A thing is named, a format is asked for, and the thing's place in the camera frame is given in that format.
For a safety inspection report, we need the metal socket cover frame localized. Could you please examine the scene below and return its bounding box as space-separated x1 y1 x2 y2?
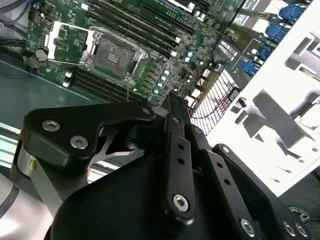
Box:
46 21 97 67

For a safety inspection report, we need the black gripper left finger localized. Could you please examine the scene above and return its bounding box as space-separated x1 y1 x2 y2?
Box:
15 91 197 221

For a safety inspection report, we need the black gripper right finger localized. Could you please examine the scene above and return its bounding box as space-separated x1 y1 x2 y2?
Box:
178 98 313 240

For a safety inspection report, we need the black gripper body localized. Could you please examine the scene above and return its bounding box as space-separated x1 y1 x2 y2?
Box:
49 121 241 240

